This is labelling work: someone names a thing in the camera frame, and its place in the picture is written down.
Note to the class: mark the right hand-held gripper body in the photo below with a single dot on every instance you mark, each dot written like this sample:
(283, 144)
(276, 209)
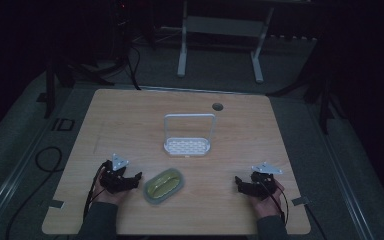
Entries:
(261, 185)

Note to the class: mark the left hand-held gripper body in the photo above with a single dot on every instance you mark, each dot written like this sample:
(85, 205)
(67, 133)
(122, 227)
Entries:
(114, 180)

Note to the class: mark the person's left hand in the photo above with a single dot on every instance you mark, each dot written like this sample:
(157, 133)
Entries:
(108, 197)

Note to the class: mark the person's right hand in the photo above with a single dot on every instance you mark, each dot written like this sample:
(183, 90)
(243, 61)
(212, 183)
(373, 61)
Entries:
(270, 206)

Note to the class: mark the green soap dish grey rim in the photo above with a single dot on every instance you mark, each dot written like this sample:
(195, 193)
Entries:
(163, 186)

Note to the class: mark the grey tape piece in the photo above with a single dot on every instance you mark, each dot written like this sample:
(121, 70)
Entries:
(56, 204)
(300, 201)

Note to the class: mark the grey table grommet hole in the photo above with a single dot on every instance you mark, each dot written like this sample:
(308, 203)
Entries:
(217, 107)

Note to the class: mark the black tripod stand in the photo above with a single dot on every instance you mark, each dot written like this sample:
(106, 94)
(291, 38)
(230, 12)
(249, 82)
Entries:
(61, 75)
(320, 90)

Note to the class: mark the white metal desk frame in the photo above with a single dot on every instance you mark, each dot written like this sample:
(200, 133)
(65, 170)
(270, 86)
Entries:
(221, 26)

